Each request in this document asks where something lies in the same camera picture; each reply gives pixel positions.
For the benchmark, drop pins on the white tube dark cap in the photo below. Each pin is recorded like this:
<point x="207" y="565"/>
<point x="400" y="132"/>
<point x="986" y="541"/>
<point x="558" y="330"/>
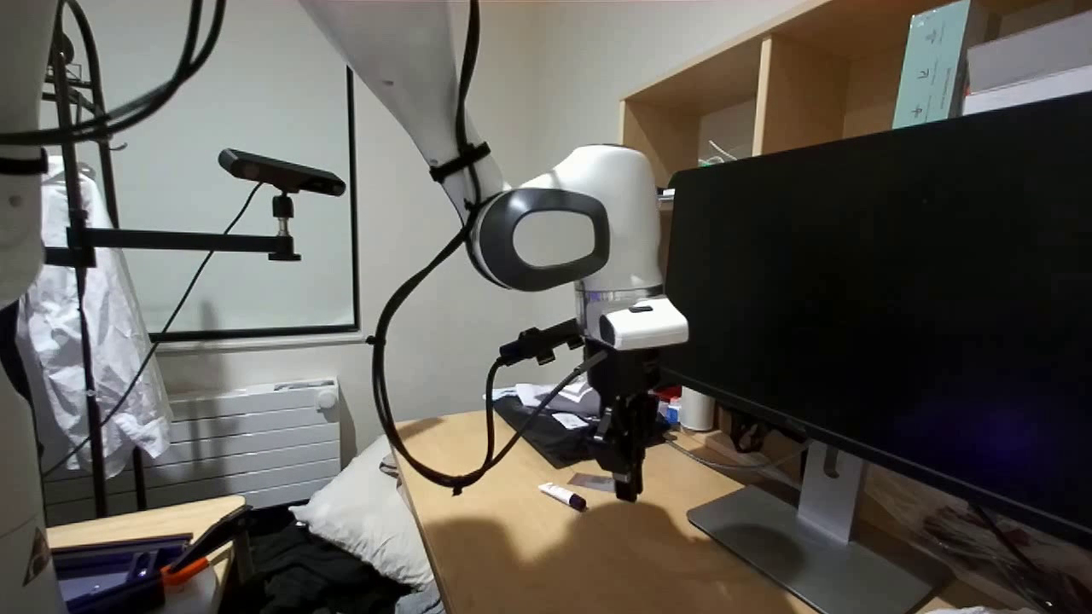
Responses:
<point x="564" y="495"/>

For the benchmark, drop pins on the grey box on shelf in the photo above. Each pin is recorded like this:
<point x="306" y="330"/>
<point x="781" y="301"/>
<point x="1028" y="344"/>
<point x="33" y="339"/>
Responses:
<point x="1030" y="68"/>

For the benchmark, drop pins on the white radiator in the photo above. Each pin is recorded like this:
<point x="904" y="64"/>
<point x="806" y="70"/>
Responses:
<point x="270" y="446"/>

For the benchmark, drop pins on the white cup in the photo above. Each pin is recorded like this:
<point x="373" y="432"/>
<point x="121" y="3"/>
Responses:
<point x="694" y="412"/>

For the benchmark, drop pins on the white pillow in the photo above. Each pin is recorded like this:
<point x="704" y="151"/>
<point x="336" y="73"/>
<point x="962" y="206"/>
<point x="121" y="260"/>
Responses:
<point x="361" y="509"/>

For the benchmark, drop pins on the white hanging coat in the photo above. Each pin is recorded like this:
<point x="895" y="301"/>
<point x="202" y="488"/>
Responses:
<point x="78" y="334"/>

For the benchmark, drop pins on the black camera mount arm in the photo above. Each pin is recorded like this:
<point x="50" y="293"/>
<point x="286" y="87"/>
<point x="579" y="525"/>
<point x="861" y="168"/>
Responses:
<point x="87" y="245"/>

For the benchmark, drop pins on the wooden shelf unit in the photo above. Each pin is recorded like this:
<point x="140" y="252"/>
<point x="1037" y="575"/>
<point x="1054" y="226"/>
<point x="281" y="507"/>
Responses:
<point x="812" y="76"/>

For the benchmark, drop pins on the teal book on shelf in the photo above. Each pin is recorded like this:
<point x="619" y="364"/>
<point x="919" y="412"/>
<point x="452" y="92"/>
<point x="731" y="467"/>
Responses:
<point x="930" y="68"/>

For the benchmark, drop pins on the black camera bar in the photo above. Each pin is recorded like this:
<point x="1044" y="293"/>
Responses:
<point x="281" y="173"/>

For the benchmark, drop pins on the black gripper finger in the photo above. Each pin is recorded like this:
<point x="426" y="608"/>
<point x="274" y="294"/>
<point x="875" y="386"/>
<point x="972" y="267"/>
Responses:
<point x="628" y="485"/>

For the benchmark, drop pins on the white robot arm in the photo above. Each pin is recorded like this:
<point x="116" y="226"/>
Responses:
<point x="589" y="223"/>

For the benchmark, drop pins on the black clothes pile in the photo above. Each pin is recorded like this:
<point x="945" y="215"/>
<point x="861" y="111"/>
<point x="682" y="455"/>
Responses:
<point x="281" y="568"/>

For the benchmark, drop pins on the black computer monitor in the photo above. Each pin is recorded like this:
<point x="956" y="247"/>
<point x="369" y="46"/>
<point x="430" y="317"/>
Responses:
<point x="919" y="300"/>

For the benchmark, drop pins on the wooden side table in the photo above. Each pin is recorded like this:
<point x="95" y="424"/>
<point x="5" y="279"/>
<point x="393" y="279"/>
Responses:
<point x="160" y="562"/>

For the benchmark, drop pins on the silver monitor stand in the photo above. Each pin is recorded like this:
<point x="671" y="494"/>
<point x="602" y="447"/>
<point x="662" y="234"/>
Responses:
<point x="806" y="548"/>

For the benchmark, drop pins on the black tray with papers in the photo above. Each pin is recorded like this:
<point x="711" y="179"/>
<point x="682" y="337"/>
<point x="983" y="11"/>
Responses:
<point x="559" y="429"/>

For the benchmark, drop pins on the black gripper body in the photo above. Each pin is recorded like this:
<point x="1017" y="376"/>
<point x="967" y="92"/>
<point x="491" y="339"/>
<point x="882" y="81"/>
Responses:
<point x="628" y="386"/>

